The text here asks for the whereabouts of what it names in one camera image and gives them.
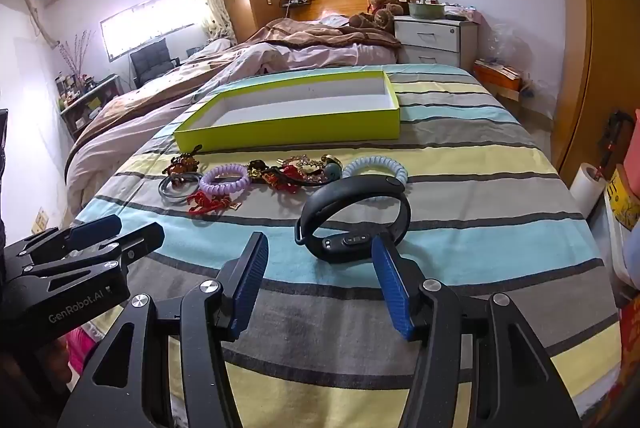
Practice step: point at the wooden door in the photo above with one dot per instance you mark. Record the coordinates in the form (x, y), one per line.
(600, 33)

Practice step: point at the cluttered desk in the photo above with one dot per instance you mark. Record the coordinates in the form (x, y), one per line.
(85, 103)

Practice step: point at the brown teddy bear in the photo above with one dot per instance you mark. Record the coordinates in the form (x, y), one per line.
(382, 10)

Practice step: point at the paper towel roll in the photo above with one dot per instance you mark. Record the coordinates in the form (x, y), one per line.
(587, 185)

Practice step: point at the shallow green cardboard box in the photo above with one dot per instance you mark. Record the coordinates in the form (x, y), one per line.
(300, 128)

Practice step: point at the striped bed sheet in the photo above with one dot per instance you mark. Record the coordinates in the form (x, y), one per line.
(475, 158)

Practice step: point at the window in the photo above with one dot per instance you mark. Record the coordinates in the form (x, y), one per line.
(145, 23)

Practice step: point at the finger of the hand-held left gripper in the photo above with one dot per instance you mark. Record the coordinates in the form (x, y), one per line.
(92, 228)
(135, 240)

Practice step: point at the green basin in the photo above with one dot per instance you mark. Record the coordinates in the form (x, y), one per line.
(426, 9)

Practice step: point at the pink duvet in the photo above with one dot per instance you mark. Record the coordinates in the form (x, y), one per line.
(280, 55)

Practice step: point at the brown beaded charm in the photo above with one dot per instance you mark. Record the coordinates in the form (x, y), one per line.
(182, 167)

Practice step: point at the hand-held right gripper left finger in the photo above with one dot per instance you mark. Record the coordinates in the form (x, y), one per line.
(247, 288)

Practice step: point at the clear plastic bag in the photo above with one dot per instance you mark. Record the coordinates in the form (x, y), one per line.
(520, 45)

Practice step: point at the pink cloth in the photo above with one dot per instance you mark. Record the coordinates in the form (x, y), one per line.
(82, 350)

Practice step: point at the yellow package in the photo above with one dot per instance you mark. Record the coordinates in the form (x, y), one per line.
(625, 203)

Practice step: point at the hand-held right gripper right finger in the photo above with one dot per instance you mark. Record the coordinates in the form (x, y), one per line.
(391, 288)

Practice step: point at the orange cardboard box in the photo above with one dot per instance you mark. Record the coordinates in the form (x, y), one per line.
(497, 78)

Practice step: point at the brown blanket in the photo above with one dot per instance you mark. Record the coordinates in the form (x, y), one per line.
(300, 33)

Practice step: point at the black office chair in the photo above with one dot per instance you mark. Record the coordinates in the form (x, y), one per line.
(150, 58)

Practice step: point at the dried branches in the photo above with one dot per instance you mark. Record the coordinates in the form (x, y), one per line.
(77, 53)

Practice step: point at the black fitness band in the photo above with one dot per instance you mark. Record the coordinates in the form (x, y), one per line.
(350, 240)

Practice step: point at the white drawer nightstand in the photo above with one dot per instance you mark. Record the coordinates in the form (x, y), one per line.
(430, 35)

